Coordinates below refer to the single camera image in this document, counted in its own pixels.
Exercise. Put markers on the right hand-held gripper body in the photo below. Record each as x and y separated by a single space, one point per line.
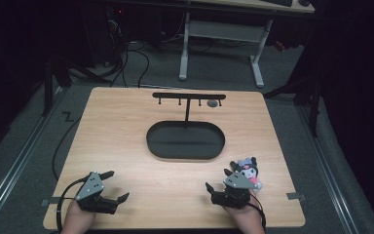
238 187

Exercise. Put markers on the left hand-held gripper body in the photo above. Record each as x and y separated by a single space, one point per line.
90 187

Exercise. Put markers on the black hook rack with tray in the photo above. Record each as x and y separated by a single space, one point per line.
185 140

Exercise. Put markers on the person's right hand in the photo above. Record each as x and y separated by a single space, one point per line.
247 218

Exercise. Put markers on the person's left hand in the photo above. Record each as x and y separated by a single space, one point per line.
77 218

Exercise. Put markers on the grey tape strip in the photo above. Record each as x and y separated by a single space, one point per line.
295 196
49 202

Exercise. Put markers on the grey round table grommet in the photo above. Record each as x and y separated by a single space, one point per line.
212 103

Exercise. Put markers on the black metal stand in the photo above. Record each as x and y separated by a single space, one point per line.
315 107
47 87

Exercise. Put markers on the black computer tower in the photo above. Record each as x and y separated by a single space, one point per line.
108 32

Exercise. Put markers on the white-legged desk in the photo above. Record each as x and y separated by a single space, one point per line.
224 31

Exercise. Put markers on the black keyboard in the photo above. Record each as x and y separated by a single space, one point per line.
278 2

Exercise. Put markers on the black computer mouse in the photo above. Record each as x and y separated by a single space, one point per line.
304 2

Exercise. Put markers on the metal floor rail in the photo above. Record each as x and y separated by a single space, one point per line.
329 172
16 162

